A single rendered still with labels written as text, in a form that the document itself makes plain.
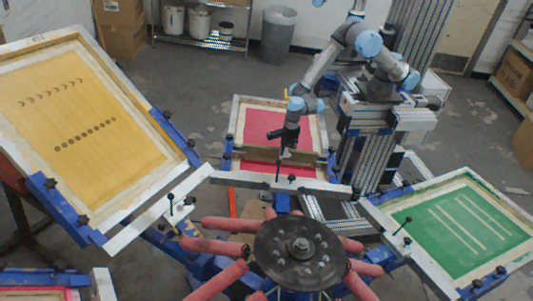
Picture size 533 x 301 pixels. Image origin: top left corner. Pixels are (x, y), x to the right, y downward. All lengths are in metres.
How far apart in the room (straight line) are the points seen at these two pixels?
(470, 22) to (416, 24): 3.88
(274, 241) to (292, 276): 0.13
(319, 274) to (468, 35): 5.47
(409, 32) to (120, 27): 3.44
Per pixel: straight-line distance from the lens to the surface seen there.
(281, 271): 1.22
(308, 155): 2.07
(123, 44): 5.09
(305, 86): 2.02
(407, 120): 2.40
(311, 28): 5.70
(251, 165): 2.08
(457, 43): 6.39
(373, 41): 1.89
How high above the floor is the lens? 2.29
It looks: 38 degrees down
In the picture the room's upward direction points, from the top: 11 degrees clockwise
